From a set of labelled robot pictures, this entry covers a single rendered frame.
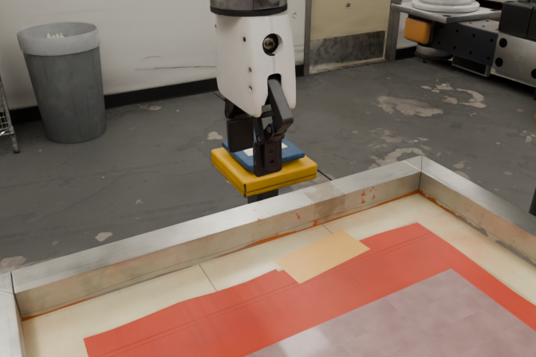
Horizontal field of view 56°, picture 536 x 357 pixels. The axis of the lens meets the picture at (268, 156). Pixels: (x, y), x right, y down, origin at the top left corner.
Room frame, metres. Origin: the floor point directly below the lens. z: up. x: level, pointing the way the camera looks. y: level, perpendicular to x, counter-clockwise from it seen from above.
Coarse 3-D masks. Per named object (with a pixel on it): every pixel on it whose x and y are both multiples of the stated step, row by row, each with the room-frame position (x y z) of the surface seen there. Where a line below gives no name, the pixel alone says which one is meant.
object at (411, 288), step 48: (384, 240) 0.49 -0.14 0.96; (432, 240) 0.49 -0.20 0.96; (336, 288) 0.41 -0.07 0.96; (384, 288) 0.41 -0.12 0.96; (432, 288) 0.41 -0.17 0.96; (480, 288) 0.41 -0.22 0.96; (336, 336) 0.34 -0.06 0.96; (384, 336) 0.34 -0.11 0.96; (432, 336) 0.34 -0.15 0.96; (480, 336) 0.34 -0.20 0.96; (528, 336) 0.34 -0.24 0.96
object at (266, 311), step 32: (256, 288) 0.41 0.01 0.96; (288, 288) 0.41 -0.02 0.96; (160, 320) 0.36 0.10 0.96; (192, 320) 0.36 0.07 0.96; (224, 320) 0.36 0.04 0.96; (256, 320) 0.36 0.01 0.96; (288, 320) 0.36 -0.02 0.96; (320, 320) 0.36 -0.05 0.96; (96, 352) 0.33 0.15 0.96; (128, 352) 0.33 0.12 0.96; (160, 352) 0.33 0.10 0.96; (192, 352) 0.33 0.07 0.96; (224, 352) 0.33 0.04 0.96; (256, 352) 0.32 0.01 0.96; (288, 352) 0.32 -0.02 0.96; (320, 352) 0.32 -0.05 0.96
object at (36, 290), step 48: (336, 192) 0.55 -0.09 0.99; (384, 192) 0.58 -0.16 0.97; (432, 192) 0.58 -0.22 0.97; (480, 192) 0.55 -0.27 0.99; (144, 240) 0.45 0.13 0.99; (192, 240) 0.45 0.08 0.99; (240, 240) 0.47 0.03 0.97; (528, 240) 0.46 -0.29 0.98; (0, 288) 0.37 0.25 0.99; (48, 288) 0.38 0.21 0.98; (96, 288) 0.40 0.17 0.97; (0, 336) 0.31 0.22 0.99
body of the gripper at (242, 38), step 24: (216, 24) 0.52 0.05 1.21; (240, 24) 0.47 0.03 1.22; (264, 24) 0.46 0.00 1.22; (288, 24) 0.47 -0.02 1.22; (216, 48) 0.52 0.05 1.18; (240, 48) 0.47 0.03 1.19; (264, 48) 0.47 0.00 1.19; (288, 48) 0.47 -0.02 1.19; (216, 72) 0.53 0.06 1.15; (240, 72) 0.47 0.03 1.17; (264, 72) 0.45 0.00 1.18; (288, 72) 0.46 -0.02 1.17; (240, 96) 0.47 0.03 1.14; (264, 96) 0.45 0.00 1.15; (288, 96) 0.46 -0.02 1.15
